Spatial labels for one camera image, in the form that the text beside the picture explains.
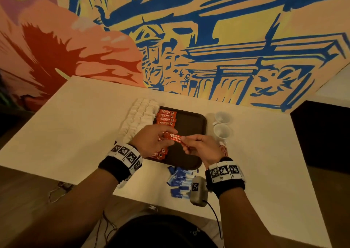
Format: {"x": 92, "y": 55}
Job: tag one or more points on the person's left hand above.
{"x": 147, "y": 141}

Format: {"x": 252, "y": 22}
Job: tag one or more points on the person's right hand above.
{"x": 205, "y": 149}

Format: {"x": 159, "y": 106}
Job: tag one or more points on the bundle of red stir sticks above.
{"x": 223, "y": 149}

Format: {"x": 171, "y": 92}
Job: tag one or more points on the single red coffee stick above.
{"x": 174, "y": 137}

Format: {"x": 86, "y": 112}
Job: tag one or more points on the row of tea bags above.
{"x": 136, "y": 116}

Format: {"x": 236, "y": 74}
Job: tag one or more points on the row of red Nescafe sachets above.
{"x": 165, "y": 116}

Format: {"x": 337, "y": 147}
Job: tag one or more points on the dark brown tray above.
{"x": 191, "y": 122}

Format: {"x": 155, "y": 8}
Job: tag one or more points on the pile of blue sugar sachets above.
{"x": 180, "y": 182}

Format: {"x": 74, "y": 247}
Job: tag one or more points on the person's left forearm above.
{"x": 65, "y": 212}

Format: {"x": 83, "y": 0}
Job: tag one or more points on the person's right forearm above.
{"x": 243, "y": 220}

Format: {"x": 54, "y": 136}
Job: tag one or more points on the small white cup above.
{"x": 222, "y": 130}
{"x": 221, "y": 117}

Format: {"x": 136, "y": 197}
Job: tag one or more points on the black right wristband with markers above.
{"x": 225, "y": 176}

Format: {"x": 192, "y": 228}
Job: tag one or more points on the black wristband with markers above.
{"x": 225, "y": 176}
{"x": 120, "y": 162}

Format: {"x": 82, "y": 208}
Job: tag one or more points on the black left wristband with markers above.
{"x": 120, "y": 162}

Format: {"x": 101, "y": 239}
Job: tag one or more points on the black clothing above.
{"x": 161, "y": 231}

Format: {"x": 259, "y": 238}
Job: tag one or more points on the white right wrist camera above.
{"x": 198, "y": 191}

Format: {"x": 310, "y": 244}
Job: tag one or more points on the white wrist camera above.
{"x": 198, "y": 191}
{"x": 123, "y": 181}

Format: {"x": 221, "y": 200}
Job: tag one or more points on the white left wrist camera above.
{"x": 123, "y": 181}

